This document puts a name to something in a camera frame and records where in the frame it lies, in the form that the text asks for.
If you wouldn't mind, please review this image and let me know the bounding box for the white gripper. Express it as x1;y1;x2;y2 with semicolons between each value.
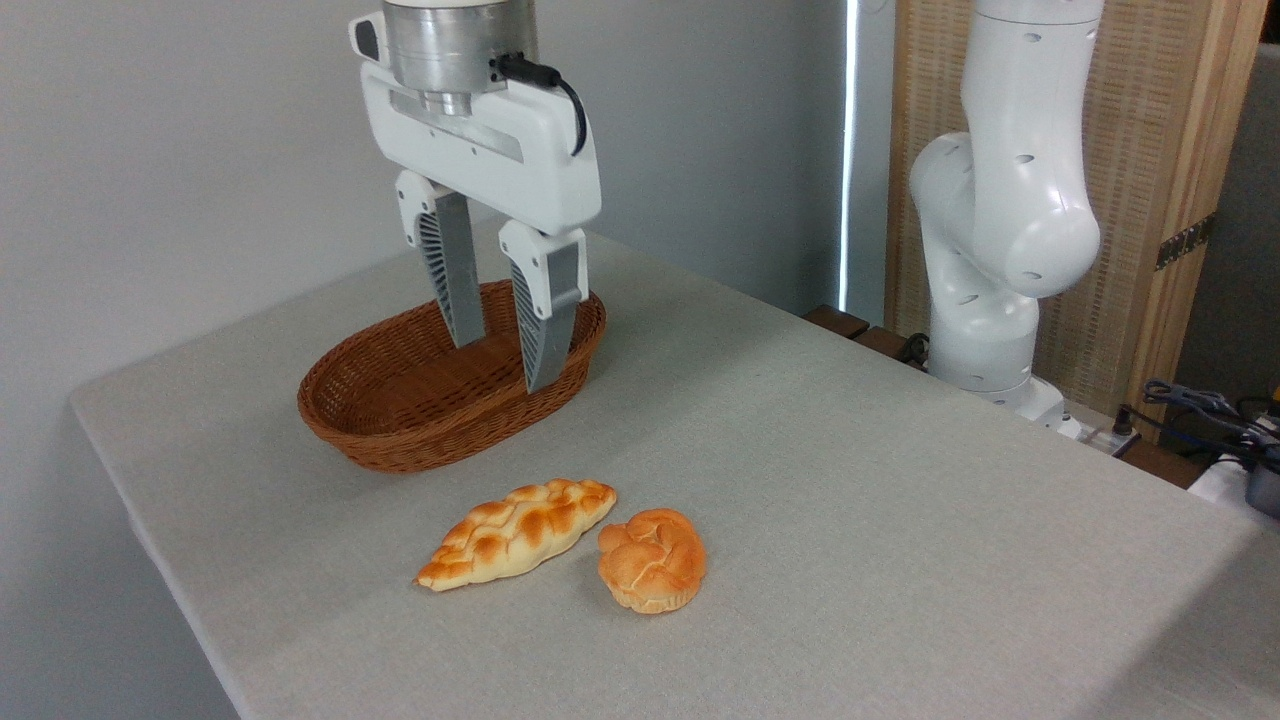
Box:
360;62;603;394

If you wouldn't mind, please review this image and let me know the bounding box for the round knotted bread bun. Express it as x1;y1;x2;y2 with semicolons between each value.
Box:
598;508;708;614

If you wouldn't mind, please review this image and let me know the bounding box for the long braided bread loaf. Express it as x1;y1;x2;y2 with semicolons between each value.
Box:
415;478;618;592

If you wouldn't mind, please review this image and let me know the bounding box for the brown wicker oval basket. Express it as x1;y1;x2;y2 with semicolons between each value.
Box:
297;280;607;474

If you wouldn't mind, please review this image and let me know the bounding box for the silver metal wrist flange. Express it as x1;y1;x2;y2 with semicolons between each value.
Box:
383;0;538;116

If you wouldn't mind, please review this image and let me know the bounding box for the brass screen hinge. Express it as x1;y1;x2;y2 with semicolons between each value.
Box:
1155;213;1217;271

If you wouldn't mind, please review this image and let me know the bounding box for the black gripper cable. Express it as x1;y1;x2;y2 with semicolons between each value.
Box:
490;53;589;158

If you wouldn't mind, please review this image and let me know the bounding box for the woven screen with wood frame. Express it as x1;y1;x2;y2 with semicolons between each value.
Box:
885;0;1271;446

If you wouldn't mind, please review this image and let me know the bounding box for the bundle of black cables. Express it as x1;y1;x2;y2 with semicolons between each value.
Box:
1143;380;1280;471

